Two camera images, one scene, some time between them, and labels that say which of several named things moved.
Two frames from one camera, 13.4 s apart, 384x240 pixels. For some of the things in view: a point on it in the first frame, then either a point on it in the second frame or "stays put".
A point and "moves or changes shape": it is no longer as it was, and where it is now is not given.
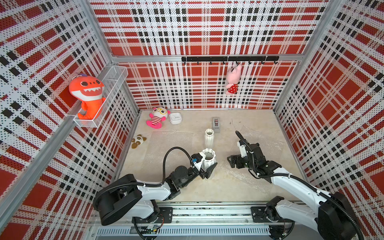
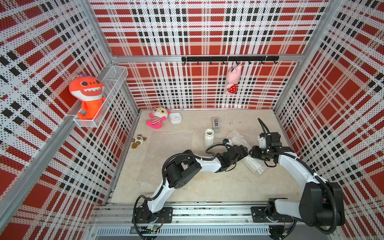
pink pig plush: (233, 76) stays put
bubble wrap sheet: (272, 143) moves or changes shape
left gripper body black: (201, 173) → (241, 156)
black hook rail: (255, 58) stays put
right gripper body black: (243, 162) → (261, 153)
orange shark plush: (88, 90) stays put
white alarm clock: (175, 118) stays put
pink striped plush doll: (159, 114) stays put
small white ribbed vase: (209, 138) stays put
